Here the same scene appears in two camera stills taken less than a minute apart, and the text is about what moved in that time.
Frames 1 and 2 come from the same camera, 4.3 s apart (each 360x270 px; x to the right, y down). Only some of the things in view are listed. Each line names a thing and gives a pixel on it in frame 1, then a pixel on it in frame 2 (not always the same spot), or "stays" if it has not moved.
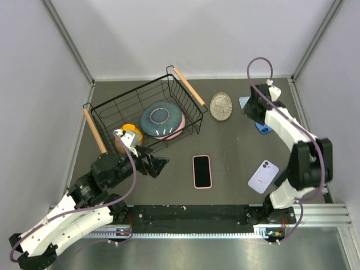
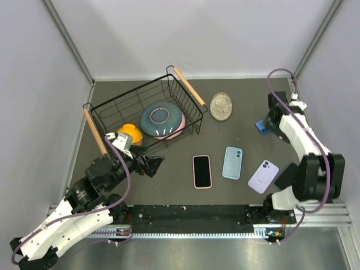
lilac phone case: x=263 y=177 stays
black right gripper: x=247 y=109 to x=273 y=129
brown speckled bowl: x=118 y=147 to x=139 y=143
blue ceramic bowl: x=160 y=119 stays
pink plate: x=176 y=134 stays
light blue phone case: x=243 y=100 to x=232 y=163
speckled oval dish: x=221 y=106 stays
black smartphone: x=202 y=172 stays
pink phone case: x=202 y=171 stays
